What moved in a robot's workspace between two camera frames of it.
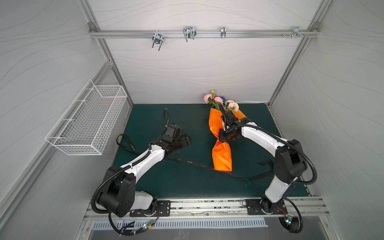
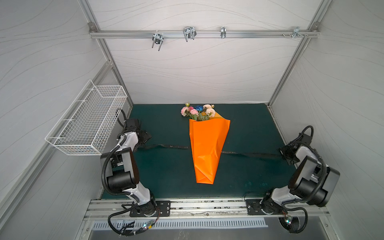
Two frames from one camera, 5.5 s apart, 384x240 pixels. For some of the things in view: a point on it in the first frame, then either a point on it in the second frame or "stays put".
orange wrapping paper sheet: (221, 151) → (208, 136)
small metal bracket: (223, 32) stays put
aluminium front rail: (214, 207) stays put
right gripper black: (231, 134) → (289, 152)
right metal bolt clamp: (296, 32) stays put
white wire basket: (87, 127) stays put
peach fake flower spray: (233, 106) → (210, 111)
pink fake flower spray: (209, 98) → (185, 111)
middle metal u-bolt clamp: (189, 32) stays put
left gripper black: (184, 140) → (145, 135)
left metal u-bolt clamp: (158, 38) stays put
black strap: (248, 176) → (142, 146)
